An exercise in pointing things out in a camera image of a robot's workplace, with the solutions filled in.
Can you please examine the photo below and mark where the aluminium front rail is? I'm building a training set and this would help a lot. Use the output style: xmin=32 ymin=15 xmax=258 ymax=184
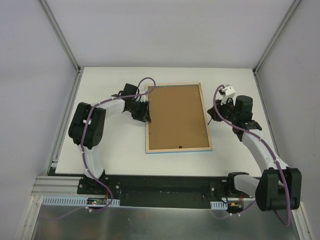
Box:
xmin=32 ymin=176 xmax=303 ymax=201

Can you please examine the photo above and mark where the blue wooden picture frame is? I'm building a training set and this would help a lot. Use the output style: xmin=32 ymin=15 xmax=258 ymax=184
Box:
xmin=145 ymin=82 xmax=213 ymax=154

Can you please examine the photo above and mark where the right white slotted cable duct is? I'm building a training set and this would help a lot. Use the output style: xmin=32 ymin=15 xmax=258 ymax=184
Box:
xmin=210 ymin=201 xmax=228 ymax=211

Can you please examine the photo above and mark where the left aluminium corner post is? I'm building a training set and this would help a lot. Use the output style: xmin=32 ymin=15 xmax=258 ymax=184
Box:
xmin=39 ymin=0 xmax=81 ymax=72

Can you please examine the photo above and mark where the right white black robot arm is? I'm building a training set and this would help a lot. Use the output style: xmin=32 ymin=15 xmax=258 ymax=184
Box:
xmin=207 ymin=95 xmax=302 ymax=212

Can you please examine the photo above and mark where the purple cable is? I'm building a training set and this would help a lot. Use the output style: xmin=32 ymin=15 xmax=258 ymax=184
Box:
xmin=44 ymin=77 xmax=157 ymax=221
xmin=211 ymin=84 xmax=292 ymax=227

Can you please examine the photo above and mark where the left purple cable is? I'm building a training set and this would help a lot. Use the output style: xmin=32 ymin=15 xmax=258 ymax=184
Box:
xmin=44 ymin=77 xmax=157 ymax=221

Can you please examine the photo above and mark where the left white slotted cable duct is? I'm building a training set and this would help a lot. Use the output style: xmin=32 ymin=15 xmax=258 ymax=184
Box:
xmin=42 ymin=196 xmax=120 ymax=207

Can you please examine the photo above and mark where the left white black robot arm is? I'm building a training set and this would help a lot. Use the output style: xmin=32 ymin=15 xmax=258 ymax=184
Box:
xmin=68 ymin=83 xmax=156 ymax=195

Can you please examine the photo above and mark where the aluminium corner post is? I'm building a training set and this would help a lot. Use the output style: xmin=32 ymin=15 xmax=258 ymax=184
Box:
xmin=252 ymin=0 xmax=303 ymax=73
xmin=39 ymin=0 xmax=81 ymax=72

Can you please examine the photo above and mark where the white slotted cable duct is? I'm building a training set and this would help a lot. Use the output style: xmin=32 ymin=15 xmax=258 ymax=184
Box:
xmin=42 ymin=196 xmax=120 ymax=207
xmin=210 ymin=201 xmax=228 ymax=211

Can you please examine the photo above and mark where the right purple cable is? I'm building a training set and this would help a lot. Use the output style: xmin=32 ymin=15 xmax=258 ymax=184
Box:
xmin=211 ymin=84 xmax=292 ymax=227

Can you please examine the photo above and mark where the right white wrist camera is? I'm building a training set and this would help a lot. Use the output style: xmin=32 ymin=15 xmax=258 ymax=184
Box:
xmin=219 ymin=85 xmax=236 ymax=105

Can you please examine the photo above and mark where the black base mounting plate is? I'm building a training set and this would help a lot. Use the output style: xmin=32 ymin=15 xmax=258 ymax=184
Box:
xmin=77 ymin=175 xmax=248 ymax=209

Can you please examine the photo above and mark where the right aluminium corner post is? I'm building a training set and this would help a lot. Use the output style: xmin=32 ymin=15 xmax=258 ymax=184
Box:
xmin=252 ymin=0 xmax=303 ymax=73

